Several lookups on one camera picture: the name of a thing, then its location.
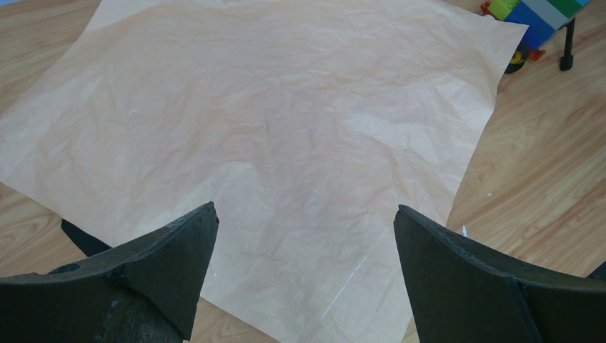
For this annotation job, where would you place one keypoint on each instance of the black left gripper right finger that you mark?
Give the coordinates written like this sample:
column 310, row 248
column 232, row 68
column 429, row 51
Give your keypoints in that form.
column 463, row 291

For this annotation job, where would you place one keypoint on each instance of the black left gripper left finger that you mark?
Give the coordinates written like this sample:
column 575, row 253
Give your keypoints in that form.
column 144, row 290

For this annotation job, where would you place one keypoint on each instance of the brown kraft wrapping paper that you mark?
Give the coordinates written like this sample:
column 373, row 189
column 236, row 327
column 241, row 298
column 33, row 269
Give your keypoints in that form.
column 307, row 123

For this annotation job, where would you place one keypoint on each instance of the multicolour toy brick stack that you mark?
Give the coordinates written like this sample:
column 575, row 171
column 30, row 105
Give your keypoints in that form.
column 543, row 18

